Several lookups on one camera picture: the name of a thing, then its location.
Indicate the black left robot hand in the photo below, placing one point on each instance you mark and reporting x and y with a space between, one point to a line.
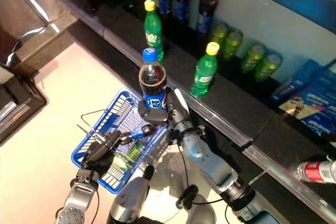
99 155

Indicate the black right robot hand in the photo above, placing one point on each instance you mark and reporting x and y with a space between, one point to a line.
176 113

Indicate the blue plastic shopping basket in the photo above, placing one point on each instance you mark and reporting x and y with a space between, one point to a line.
157 145

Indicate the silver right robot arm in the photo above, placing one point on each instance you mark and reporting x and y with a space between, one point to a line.
204 155

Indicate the green sprite bottle yellow cap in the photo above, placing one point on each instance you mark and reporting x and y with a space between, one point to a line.
204 74
153 32

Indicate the black low platform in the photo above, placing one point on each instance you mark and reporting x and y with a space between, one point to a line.
23 103

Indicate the silver right robot leg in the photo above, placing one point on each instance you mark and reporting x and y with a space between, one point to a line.
202 211

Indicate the blue oreo cookie box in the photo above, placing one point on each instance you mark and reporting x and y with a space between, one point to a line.
328 82
296 82
320 119

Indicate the clear water bottle red label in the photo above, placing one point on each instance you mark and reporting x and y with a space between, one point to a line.
315 171

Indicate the dark brown curtain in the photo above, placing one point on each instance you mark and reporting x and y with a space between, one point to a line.
15 11

